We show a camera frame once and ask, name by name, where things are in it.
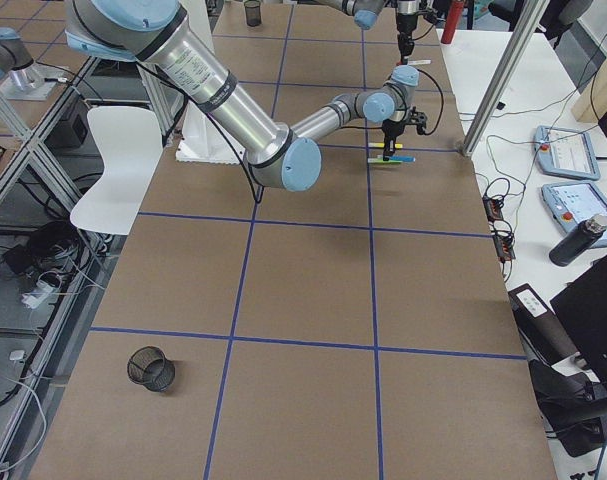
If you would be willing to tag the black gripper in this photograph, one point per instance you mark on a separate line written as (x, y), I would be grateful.
(392, 129)
(406, 30)

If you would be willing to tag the blue highlighter pen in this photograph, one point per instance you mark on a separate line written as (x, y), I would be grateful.
(397, 159)

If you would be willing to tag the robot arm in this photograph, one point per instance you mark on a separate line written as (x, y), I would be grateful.
(365, 14)
(276, 155)

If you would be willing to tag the yellow highlighter pen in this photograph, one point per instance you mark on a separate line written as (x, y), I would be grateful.
(382, 145)

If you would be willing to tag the red bottle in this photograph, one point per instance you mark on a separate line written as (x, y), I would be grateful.
(452, 19)

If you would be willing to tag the far black mesh pen cup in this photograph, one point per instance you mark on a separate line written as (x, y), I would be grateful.
(252, 9)

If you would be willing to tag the black mesh pen cup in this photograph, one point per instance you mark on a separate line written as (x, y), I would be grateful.
(149, 367)
(252, 9)

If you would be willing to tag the upper teach pendant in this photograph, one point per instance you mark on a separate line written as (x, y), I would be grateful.
(565, 153)

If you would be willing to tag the teach pendant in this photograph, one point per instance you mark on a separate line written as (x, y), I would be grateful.
(575, 201)
(565, 153)

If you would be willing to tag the lower teach pendant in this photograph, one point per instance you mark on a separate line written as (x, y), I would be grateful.
(575, 201)

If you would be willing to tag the dark grey water bottle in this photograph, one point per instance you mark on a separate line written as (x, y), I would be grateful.
(577, 241)

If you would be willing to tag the white plastic chair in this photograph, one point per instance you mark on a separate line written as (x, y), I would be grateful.
(129, 141)

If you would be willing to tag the near black mesh pen cup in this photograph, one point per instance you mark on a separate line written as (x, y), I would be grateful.
(149, 367)

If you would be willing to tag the grey aluminium frame post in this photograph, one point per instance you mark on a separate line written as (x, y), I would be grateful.
(529, 19)

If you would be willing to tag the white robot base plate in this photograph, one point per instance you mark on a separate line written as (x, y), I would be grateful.
(202, 142)

